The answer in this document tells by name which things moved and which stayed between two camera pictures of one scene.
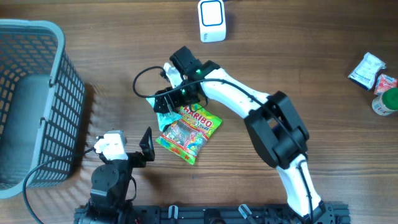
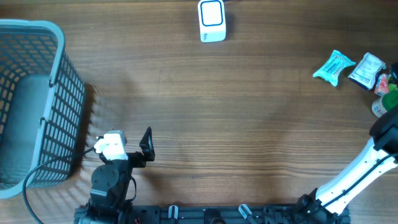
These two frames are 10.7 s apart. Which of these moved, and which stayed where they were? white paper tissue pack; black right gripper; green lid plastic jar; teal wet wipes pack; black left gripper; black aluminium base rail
Moved: teal wet wipes pack; black right gripper
Stayed: green lid plastic jar; black aluminium base rail; black left gripper; white paper tissue pack
